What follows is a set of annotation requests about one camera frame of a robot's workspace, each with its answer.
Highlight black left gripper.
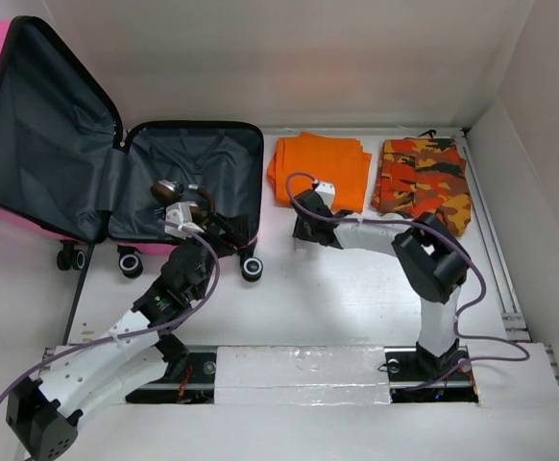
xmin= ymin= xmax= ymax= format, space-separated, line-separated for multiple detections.
xmin=174 ymin=212 xmax=247 ymax=301

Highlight brown leather headphones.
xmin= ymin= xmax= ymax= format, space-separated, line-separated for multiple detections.
xmin=150 ymin=180 xmax=215 ymax=226

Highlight orange cloth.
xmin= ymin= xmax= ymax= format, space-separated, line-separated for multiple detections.
xmin=267 ymin=132 xmax=372 ymax=213

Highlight orange camouflage garment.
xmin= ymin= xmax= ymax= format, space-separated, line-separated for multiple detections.
xmin=370 ymin=137 xmax=472 ymax=237

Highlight pink hard-shell suitcase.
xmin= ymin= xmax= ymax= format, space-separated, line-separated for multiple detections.
xmin=0 ymin=16 xmax=264 ymax=281

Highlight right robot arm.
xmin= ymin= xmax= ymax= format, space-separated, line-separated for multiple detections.
xmin=293 ymin=189 xmax=468 ymax=380

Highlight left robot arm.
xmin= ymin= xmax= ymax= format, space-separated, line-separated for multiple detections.
xmin=3 ymin=215 xmax=250 ymax=460

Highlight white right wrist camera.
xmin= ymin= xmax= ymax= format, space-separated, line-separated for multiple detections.
xmin=312 ymin=182 xmax=336 ymax=208

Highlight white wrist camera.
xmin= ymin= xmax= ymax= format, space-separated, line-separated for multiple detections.
xmin=312 ymin=182 xmax=336 ymax=208
xmin=163 ymin=202 xmax=204 ymax=240

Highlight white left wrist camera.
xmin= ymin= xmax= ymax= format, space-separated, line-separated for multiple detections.
xmin=163 ymin=202 xmax=204 ymax=240

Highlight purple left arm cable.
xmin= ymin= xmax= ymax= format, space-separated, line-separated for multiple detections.
xmin=0 ymin=218 xmax=222 ymax=459

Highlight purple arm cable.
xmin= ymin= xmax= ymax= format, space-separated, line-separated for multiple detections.
xmin=284 ymin=171 xmax=532 ymax=390
xmin=0 ymin=218 xmax=222 ymax=459

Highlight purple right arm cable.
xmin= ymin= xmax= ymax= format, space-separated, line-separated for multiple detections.
xmin=284 ymin=171 xmax=532 ymax=390

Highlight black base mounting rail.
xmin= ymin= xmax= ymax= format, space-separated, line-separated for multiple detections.
xmin=126 ymin=345 xmax=478 ymax=406

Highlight aluminium side rail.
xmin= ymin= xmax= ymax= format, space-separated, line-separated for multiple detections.
xmin=454 ymin=127 xmax=533 ymax=343

